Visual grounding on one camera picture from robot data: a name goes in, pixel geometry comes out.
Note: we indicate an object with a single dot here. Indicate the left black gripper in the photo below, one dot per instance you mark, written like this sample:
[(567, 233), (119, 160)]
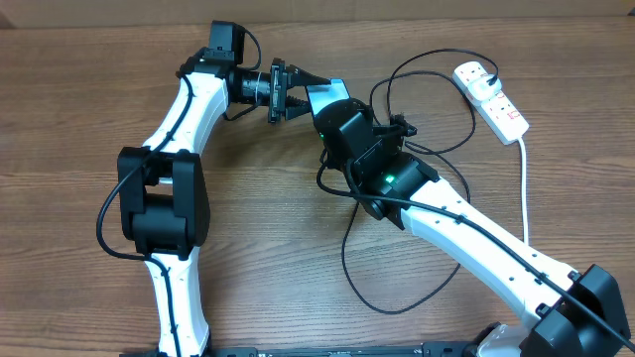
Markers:
[(280, 80)]

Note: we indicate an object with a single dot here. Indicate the blue Galaxy smartphone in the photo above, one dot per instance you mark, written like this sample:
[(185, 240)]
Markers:
[(320, 96)]

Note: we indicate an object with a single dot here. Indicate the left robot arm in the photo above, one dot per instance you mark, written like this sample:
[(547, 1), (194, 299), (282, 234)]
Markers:
[(164, 206)]

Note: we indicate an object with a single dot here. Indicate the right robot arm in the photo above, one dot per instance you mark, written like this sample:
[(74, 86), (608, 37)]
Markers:
[(562, 312)]

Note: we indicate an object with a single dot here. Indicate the white charger plug adapter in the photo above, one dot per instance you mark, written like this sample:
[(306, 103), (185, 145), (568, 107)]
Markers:
[(484, 88)]

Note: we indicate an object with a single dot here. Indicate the white power strip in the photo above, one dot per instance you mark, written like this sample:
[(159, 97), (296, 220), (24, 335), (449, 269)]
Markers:
[(500, 114)]

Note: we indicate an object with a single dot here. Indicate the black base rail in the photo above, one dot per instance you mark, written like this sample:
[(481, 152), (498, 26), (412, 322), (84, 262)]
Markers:
[(427, 349)]

